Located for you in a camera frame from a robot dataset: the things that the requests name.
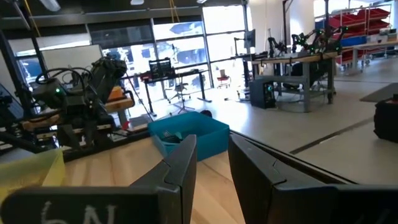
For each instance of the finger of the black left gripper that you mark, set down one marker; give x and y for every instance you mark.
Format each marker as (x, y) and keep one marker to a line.
(93, 135)
(67, 138)

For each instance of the white board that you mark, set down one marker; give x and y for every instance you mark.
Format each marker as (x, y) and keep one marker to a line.
(71, 57)

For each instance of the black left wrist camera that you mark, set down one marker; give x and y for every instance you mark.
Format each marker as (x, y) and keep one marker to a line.
(49, 93)

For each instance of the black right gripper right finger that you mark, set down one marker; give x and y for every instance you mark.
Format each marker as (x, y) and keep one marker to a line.
(258, 186)

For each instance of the yellow plastic bin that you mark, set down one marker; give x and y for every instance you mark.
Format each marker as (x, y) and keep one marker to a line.
(28, 171)

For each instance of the black office chair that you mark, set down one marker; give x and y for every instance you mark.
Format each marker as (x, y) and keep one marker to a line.
(182, 88)

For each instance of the black background robot arm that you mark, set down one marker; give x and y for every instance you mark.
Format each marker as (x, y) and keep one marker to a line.
(276, 46)
(317, 40)

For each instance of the black computer tower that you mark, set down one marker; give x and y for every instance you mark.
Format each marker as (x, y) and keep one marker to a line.
(262, 93)

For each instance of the wooden top workbench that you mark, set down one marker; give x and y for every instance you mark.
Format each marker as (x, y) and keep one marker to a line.
(295, 59)

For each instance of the dark floor mat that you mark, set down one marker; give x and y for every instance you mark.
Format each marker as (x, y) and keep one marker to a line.
(382, 93)

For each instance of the black case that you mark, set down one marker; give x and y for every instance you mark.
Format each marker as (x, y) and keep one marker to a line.
(387, 121)

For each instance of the red chair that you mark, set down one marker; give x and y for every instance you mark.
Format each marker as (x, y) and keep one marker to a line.
(224, 79)

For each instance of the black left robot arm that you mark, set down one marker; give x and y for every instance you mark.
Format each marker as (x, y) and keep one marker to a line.
(109, 74)

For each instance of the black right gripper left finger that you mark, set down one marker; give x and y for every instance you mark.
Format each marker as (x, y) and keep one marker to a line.
(180, 168)

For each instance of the black standing desk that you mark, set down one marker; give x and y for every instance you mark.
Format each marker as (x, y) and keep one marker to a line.
(174, 76)

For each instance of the shelf with red bins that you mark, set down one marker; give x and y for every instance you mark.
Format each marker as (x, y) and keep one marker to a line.
(367, 18)

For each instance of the blue plastic bin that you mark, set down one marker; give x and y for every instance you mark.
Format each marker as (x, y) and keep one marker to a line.
(208, 137)

